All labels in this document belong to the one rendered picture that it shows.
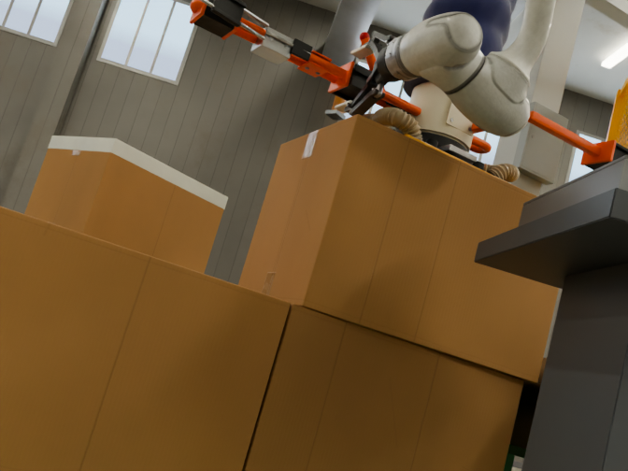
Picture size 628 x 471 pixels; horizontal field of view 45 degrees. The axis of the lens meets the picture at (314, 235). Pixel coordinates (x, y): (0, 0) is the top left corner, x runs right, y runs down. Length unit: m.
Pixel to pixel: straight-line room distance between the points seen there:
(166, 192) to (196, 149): 7.26
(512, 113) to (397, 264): 0.37
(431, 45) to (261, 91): 9.03
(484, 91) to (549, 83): 2.01
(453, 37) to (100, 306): 0.77
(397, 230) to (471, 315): 0.25
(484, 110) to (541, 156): 1.83
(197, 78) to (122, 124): 1.17
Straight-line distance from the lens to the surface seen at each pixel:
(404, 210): 1.54
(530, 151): 3.27
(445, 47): 1.40
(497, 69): 1.49
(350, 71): 1.70
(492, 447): 1.72
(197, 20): 1.63
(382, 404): 1.54
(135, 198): 2.80
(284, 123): 10.29
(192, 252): 3.01
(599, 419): 1.15
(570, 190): 1.25
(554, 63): 3.52
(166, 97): 10.37
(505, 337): 1.69
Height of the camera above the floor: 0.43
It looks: 10 degrees up
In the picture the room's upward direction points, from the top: 16 degrees clockwise
